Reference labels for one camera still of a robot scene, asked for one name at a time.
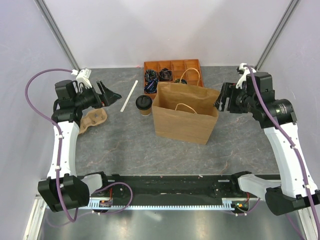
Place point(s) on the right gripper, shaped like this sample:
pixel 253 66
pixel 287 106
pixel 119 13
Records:
pixel 228 90

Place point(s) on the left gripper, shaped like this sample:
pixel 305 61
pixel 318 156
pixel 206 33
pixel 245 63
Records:
pixel 106 98

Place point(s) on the cardboard cup carrier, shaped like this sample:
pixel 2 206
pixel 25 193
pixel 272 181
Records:
pixel 93 118

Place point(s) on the brown paper bag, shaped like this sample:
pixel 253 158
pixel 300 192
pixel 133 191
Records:
pixel 185 112

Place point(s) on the black cup lid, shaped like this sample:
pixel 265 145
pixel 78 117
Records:
pixel 143 102

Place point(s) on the brown paper coffee cup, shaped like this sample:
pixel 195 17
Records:
pixel 145 112

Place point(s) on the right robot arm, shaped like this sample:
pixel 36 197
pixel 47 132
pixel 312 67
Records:
pixel 254 94

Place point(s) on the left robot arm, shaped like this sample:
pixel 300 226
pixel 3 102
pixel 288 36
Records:
pixel 63 189

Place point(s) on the white wrapped straw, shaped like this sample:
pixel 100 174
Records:
pixel 129 96

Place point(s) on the orange compartment tray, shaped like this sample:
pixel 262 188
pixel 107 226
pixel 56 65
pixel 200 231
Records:
pixel 188 69

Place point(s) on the blue striped rolled tie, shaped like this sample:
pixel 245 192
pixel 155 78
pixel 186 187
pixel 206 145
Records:
pixel 151 86

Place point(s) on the green yellow rolled tie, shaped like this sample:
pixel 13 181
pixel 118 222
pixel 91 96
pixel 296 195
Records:
pixel 182 81

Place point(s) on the dark patterned rolled tie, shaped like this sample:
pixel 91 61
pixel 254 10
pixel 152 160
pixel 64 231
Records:
pixel 150 75

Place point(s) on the black brown rolled tie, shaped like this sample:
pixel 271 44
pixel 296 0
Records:
pixel 165 75

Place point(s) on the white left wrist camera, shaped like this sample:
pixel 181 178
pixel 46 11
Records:
pixel 82 77

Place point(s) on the slotted cable duct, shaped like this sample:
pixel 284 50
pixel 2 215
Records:
pixel 225 205

